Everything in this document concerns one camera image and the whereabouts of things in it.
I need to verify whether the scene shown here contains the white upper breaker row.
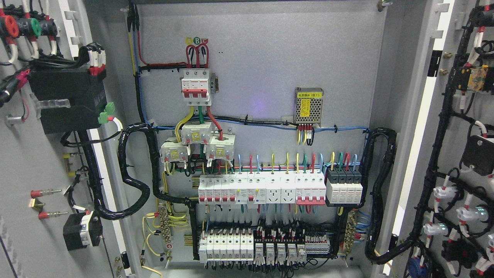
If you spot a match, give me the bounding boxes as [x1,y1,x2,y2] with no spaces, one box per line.
[198,173,267,206]

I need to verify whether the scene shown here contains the white breaker row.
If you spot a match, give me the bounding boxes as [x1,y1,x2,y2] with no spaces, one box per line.
[198,173,267,206]
[199,227,255,264]

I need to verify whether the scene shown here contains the white din rail sockets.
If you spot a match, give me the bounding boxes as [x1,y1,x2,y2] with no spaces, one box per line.
[265,172,296,204]

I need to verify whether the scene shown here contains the black left cable harness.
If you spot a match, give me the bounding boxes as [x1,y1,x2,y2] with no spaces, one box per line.
[93,123,201,261]

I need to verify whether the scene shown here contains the white lower breaker row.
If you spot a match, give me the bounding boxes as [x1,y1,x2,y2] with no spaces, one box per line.
[199,227,255,264]

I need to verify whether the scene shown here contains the metal mesh power supply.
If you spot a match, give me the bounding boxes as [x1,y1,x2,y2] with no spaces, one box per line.
[294,87,323,124]

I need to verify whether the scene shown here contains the white rotary selector switch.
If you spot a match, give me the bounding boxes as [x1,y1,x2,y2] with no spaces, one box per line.
[63,211,103,251]

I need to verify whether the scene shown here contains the red handled circuit breaker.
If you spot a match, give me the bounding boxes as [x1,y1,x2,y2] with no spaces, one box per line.
[295,173,326,205]

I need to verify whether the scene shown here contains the black white surge protector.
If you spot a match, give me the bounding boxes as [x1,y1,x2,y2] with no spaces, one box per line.
[326,169,363,207]

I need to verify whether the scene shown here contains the white red main breaker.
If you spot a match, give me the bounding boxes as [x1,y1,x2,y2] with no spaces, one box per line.
[181,68,219,106]

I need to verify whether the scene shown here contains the black digital power meter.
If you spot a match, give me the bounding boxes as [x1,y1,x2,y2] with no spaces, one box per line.
[29,67,107,134]

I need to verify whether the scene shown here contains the grey cabinet door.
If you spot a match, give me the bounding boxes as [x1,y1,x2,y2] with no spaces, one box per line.
[365,0,493,278]
[0,0,144,278]

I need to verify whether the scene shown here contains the black cable harness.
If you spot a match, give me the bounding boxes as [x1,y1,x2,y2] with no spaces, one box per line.
[93,123,201,261]
[361,128,398,265]

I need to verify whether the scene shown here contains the row of small relays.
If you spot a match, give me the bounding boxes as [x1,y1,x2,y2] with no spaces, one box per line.
[254,243,307,267]

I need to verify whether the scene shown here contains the white current transformers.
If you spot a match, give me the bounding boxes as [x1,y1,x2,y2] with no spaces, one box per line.
[159,122,236,164]

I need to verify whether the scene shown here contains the black right cable harness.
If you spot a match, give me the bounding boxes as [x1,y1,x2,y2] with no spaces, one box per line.
[361,128,398,265]

